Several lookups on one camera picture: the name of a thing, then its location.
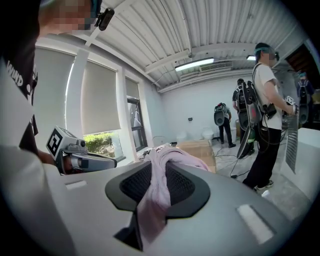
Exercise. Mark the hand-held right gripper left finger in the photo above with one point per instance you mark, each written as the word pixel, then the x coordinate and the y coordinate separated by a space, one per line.
pixel 100 225

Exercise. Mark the long ceiling light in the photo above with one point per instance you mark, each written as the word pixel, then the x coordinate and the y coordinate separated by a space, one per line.
pixel 251 58
pixel 195 64

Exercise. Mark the white toilet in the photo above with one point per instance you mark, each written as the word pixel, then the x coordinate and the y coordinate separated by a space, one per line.
pixel 207 133

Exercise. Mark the white ceiling air vent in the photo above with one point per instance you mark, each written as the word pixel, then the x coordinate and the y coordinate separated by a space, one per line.
pixel 217 66

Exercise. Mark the large wrapped cardboard box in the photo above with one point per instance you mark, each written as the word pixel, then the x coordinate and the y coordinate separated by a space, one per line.
pixel 200 150

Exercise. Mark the light pink cloth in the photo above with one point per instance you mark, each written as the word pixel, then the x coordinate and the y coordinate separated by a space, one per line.
pixel 160 195

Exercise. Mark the dark framed window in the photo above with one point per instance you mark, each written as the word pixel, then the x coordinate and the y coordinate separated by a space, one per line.
pixel 137 125

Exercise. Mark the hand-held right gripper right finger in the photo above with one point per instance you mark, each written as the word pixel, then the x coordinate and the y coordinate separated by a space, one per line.
pixel 212 225

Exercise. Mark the large grey roller blind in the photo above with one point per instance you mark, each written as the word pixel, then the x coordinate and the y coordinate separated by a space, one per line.
pixel 52 100

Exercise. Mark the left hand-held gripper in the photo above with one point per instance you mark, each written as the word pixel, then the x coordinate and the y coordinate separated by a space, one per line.
pixel 56 142

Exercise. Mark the glass window pane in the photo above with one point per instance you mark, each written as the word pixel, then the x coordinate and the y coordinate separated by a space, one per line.
pixel 100 143

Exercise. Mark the brown wooden staircase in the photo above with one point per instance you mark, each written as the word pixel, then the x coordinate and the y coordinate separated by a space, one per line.
pixel 298 60

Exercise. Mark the person's left forearm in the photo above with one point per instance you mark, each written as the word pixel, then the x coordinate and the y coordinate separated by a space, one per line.
pixel 46 158

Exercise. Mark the person's left hand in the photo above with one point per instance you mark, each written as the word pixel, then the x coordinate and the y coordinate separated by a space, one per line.
pixel 68 165

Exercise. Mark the person's black printed t-shirt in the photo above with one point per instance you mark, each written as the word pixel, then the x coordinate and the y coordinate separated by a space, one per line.
pixel 20 50

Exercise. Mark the black head camera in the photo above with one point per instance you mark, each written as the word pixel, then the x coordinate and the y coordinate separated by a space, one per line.
pixel 105 18

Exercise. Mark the grey perforated panel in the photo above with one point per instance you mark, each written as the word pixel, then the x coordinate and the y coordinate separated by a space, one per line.
pixel 292 145

